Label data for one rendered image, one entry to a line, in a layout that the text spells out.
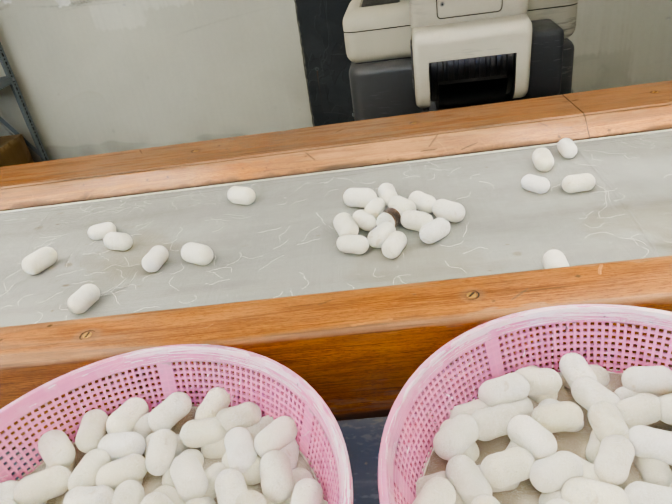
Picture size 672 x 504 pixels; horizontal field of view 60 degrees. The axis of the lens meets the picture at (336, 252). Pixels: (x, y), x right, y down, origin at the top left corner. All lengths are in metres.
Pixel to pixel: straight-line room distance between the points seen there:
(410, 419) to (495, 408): 0.06
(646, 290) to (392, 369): 0.19
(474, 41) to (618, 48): 1.68
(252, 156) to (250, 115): 2.04
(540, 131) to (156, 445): 0.58
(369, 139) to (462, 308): 0.38
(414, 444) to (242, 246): 0.31
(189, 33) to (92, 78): 0.53
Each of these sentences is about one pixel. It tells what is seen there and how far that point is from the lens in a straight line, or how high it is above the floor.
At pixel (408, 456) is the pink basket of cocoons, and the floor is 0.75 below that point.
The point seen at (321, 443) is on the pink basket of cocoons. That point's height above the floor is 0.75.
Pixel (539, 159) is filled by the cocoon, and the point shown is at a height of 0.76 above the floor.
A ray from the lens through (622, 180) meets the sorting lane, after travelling 0.69.
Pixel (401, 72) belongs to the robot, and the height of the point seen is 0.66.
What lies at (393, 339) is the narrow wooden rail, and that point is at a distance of 0.43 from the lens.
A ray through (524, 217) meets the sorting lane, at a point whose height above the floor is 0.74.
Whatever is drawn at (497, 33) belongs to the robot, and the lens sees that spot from 1.19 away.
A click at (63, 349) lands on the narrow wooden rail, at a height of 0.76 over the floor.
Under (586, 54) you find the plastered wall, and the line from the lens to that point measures 2.78.
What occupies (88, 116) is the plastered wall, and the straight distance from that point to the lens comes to 3.10.
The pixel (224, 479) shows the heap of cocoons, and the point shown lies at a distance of 0.38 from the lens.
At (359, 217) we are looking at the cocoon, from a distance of 0.59.
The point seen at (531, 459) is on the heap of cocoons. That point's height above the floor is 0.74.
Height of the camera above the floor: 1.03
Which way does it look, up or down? 31 degrees down
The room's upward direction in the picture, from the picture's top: 9 degrees counter-clockwise
